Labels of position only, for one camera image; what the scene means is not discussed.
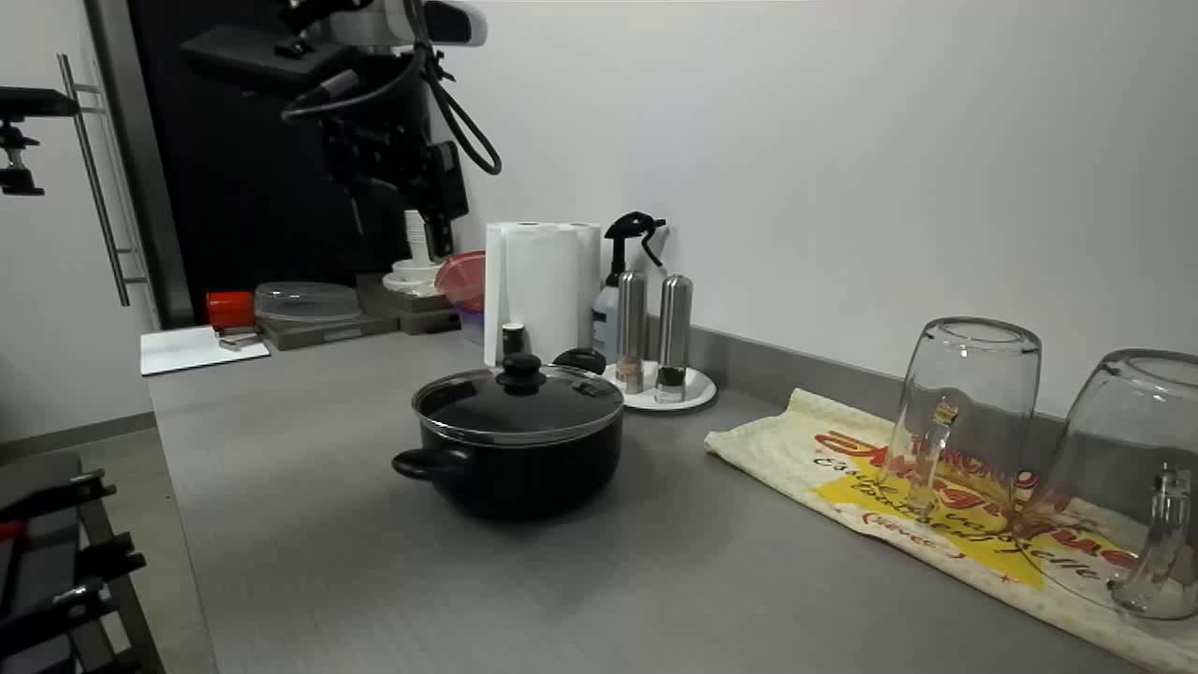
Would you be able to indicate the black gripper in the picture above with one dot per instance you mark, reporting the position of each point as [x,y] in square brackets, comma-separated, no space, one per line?
[398,150]

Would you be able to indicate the glass pot lid black knob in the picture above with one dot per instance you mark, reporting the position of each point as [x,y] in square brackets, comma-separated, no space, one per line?
[557,406]

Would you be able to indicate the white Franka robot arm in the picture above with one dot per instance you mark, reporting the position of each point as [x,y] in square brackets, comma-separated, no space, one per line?
[378,19]

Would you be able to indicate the black cooking pot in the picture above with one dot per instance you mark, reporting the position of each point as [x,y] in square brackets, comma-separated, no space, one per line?
[525,474]

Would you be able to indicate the white plastic cutlery bag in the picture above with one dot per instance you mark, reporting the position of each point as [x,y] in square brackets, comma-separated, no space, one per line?
[409,277]

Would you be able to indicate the grey metal tray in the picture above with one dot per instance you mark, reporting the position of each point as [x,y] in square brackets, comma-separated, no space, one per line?
[380,312]

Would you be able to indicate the clear lidded plastic container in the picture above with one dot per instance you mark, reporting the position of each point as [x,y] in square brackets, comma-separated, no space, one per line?
[305,303]

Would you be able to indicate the small black bottle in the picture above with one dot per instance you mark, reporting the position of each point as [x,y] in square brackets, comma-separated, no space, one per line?
[516,340]

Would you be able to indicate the small red box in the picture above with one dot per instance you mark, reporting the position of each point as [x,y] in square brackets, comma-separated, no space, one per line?
[230,312]

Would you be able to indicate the small black round object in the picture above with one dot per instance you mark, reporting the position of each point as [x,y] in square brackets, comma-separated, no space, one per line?
[582,362]

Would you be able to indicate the spray bottle black trigger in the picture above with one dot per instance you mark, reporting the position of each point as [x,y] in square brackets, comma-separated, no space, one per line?
[631,225]

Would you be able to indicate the white flat board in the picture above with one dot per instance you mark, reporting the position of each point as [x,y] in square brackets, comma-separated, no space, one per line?
[199,349]

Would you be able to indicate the steel shaker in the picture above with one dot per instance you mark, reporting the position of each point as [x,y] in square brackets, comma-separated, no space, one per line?
[675,321]
[635,321]

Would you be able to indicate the small white plate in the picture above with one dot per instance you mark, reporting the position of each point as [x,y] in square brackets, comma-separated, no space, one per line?
[693,396]

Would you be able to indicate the yellow printed dish towel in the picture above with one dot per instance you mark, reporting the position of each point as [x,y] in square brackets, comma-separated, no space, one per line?
[798,456]

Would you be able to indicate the black clamp rack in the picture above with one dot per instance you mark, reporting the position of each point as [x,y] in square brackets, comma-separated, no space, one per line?
[62,602]

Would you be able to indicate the upturned clear drinking glass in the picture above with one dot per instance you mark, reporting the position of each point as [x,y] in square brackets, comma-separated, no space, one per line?
[1135,414]
[967,376]

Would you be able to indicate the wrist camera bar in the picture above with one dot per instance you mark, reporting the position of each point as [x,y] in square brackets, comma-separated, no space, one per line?
[263,56]

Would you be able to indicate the black camera on mount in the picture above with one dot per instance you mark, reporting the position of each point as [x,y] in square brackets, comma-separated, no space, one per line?
[28,106]

